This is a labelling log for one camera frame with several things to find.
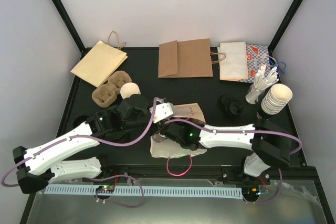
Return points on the white perforated front rail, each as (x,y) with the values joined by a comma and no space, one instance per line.
(146,191)

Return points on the cake print paper bag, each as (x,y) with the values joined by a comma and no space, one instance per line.
(162,147)

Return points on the brown pulp cup carrier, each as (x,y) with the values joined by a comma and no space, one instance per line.
(106,94)

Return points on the tan paper bag with handles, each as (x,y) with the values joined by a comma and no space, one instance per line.
(99,63)

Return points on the white paper coffee cup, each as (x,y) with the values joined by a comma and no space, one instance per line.
(129,89)

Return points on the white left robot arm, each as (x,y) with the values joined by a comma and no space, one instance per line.
(46,164)

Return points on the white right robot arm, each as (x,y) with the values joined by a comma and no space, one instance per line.
(270,145)

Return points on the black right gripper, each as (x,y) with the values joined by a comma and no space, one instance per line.
(187,124)

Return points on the white paper bag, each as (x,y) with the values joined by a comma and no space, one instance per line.
(232,61)

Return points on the black cup lid stack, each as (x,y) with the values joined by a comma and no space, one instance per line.
(231,106)

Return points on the stack of black lids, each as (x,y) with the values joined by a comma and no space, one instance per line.
(81,119)

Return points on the stack of paper cups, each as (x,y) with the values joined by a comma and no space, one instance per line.
(275,100)

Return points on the red blue patterned bag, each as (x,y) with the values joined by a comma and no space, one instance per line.
(258,55)

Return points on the white plastic cutlery bunch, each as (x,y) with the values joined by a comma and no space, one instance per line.
(262,81)

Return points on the brown kraft paper bag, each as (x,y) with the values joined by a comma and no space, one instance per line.
(185,59)

